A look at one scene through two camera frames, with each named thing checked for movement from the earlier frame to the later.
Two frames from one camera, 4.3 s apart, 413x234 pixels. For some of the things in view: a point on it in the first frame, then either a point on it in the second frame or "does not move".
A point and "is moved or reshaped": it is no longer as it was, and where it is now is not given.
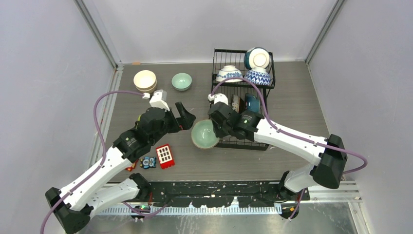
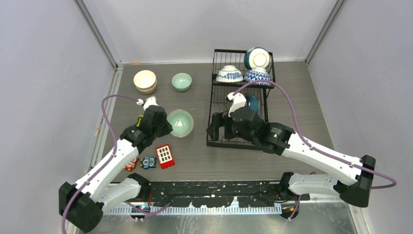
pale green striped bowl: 181,81 does not move
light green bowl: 203,134 is moved or reshaped
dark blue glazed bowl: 252,103 does not move
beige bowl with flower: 145,81 does not move
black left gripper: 184,122 → 167,128
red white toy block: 165,156 does not move
